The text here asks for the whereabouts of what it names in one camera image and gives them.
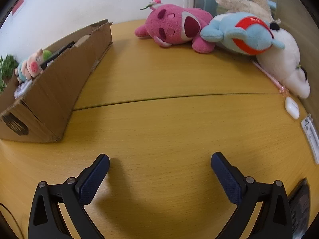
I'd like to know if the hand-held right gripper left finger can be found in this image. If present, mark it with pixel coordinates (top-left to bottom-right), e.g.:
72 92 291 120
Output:
27 154 110 239

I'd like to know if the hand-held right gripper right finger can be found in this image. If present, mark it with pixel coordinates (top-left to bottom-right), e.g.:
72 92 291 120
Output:
211 152 292 239

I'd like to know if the brown cardboard box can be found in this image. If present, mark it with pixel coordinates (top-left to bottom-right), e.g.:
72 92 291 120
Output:
0 19 113 143

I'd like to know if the pink pig plush toy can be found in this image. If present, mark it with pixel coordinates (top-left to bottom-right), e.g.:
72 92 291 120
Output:
14 48 53 84

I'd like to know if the black rectangular box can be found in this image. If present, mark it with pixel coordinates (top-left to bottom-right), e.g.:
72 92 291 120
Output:
41 40 76 68

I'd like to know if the wooden desktop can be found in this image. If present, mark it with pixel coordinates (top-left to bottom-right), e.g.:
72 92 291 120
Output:
0 19 319 239

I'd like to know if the black calculator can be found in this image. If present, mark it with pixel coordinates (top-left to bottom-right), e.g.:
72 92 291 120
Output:
287 178 311 238

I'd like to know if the white plastic device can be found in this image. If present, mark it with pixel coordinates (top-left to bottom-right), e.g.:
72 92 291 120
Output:
301 114 319 165

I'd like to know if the white earbuds case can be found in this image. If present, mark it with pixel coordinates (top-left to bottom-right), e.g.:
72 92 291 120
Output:
285 97 300 119

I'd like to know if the pink pen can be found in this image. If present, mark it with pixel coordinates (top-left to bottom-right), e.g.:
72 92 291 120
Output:
252 61 291 96

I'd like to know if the cream phone case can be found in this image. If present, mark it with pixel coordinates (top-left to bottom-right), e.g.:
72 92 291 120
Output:
14 81 33 99

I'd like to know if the white plush toy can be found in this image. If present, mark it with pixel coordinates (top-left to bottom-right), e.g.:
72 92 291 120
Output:
254 21 311 99

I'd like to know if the large potted green plant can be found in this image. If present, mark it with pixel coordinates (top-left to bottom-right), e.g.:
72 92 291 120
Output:
0 54 18 92

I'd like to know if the blue plush toy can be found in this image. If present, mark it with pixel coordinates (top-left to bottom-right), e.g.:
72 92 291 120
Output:
200 12 285 55

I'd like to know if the pink bear plush toy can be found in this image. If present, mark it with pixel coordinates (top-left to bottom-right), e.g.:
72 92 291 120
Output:
135 0 213 54

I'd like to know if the red wall sign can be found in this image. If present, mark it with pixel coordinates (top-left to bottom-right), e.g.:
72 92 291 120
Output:
11 0 25 15

